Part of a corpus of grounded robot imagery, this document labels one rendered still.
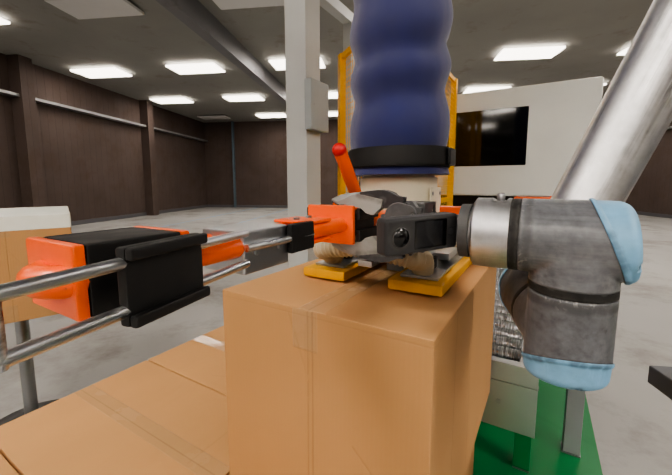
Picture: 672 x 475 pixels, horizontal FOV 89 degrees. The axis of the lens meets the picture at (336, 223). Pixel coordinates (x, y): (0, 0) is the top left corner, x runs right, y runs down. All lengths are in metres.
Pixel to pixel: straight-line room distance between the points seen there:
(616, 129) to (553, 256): 0.23
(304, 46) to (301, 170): 0.74
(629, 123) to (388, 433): 0.53
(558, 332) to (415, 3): 0.59
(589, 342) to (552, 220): 0.14
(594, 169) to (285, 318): 0.50
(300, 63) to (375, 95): 1.61
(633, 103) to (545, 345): 0.34
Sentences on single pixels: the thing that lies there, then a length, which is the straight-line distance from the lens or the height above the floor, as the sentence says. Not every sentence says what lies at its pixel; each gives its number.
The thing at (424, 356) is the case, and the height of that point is 0.92.
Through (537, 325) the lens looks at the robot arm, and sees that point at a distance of 0.48.
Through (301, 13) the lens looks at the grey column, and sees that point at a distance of 2.41.
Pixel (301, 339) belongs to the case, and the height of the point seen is 0.89.
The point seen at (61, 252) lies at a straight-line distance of 0.28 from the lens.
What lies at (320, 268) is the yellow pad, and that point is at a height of 0.97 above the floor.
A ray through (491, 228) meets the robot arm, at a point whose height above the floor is 1.09.
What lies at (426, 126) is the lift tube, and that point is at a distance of 0.71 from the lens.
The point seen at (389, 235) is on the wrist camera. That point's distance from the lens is 0.41.
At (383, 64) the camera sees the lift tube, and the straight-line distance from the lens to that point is 0.72.
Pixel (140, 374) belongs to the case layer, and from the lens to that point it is 1.33.
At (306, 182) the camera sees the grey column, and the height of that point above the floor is 1.15.
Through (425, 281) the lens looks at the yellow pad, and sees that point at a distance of 0.63.
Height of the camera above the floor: 1.14
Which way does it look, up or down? 7 degrees down
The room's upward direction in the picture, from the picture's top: straight up
